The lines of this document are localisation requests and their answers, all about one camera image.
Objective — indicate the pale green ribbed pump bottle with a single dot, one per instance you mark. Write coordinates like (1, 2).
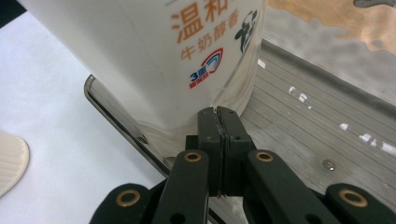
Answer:
(12, 161)

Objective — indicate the cream pump bottle orange label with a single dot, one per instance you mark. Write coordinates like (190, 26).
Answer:
(124, 62)

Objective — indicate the metal mesh basket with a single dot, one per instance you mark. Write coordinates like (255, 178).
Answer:
(295, 124)

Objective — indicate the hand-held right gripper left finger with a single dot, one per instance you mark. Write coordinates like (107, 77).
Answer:
(211, 137)

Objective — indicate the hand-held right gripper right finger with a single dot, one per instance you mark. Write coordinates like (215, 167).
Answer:
(236, 140)

